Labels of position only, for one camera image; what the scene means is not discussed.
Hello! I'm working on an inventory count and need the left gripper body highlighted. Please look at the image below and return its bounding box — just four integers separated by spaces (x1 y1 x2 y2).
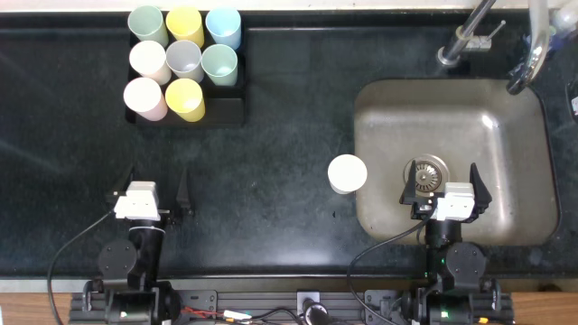
157 204 195 227

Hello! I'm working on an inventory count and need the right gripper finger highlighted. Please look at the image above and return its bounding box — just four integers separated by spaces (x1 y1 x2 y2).
398 159 420 206
469 162 494 214

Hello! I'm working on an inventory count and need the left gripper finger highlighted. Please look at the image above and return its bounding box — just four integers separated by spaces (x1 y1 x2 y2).
175 166 195 217
105 162 136 199

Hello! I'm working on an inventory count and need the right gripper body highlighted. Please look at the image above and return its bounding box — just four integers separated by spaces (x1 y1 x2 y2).
409 193 482 224

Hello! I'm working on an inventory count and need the steel sink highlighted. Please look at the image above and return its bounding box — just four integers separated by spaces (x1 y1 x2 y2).
352 78 562 247

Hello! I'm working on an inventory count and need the white cup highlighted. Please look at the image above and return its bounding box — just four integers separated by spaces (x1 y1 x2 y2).
327 153 368 196

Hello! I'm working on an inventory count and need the pink cup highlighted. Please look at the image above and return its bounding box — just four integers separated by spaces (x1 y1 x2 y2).
128 40 173 87
122 76 170 123

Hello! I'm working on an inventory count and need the yellow cup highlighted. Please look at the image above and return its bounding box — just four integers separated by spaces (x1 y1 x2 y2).
163 78 207 124
164 5 206 49

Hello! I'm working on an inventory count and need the black tray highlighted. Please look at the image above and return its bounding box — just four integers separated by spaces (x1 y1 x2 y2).
124 24 247 128

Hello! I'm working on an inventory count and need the green cup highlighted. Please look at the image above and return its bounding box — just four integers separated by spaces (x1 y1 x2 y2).
126 5 170 48
200 42 239 88

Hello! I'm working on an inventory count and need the grey cup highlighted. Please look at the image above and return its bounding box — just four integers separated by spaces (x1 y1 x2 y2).
164 39 206 84

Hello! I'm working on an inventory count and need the steel tap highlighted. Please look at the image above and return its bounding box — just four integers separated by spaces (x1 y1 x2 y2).
434 0 555 97

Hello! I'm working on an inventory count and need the blue cup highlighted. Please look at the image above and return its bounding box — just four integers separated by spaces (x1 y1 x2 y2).
204 6 243 51

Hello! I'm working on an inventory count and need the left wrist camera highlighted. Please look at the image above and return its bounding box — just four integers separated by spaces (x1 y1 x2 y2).
113 181 162 222

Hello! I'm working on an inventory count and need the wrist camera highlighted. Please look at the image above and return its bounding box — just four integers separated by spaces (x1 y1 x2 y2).
434 181 477 223
113 181 162 222

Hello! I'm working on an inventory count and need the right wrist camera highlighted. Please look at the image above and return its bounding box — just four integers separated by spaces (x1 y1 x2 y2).
434 181 477 223

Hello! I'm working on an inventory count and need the black cable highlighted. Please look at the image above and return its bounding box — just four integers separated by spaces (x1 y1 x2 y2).
346 205 438 325
46 209 115 325

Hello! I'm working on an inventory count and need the mounting rail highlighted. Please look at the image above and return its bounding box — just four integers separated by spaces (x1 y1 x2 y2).
67 288 516 325

